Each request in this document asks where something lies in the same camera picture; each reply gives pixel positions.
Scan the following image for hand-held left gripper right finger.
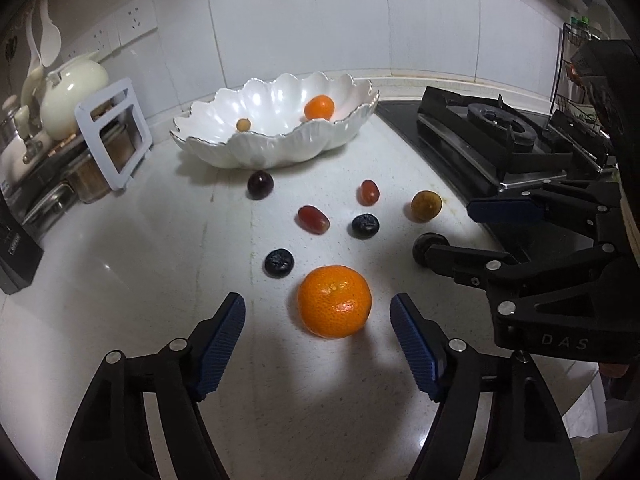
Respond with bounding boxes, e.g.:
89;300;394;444
390;292;573;480

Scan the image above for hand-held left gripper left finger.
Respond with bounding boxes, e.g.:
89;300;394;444
55;291;247;480

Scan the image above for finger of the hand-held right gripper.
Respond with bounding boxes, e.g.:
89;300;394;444
466;180;623;242
424;243;622;312

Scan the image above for yellow-brown grape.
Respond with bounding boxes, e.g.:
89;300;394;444
411;190;443;222

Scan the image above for large orange mandarin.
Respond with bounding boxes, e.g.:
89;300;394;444
297;264;373;338

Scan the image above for blueberry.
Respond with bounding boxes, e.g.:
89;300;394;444
350;213;381;239
264;248;295;279

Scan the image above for red grape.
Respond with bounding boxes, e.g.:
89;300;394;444
357;179;381;207
297;205;331;235

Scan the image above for white scalloped ceramic bowl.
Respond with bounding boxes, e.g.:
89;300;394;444
171;71;380;170

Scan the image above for black gas stove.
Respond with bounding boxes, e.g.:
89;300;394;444
376;86;618;206

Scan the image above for glass jar with brown contents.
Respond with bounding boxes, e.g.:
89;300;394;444
100;120;136;171
65;157;112;205

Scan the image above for small orange kumquat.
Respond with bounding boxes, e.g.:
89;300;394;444
304;95;336;122

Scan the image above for black kitchen appliance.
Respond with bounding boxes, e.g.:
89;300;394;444
0;200;45;295

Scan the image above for metal kitchen shelf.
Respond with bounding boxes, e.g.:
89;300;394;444
0;130;101;226

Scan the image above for cream ceramic teapot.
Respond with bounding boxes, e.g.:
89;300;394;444
39;51;110;141

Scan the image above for white plastic ladle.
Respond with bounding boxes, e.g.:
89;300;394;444
20;5;46;106

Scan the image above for black wire spice rack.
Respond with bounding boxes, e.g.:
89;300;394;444
550;15;616;121

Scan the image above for white plastic frame rack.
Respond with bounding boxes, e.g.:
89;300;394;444
75;77;153;193

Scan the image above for white wall socket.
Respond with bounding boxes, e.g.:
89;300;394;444
75;17;121;61
115;0;160;47

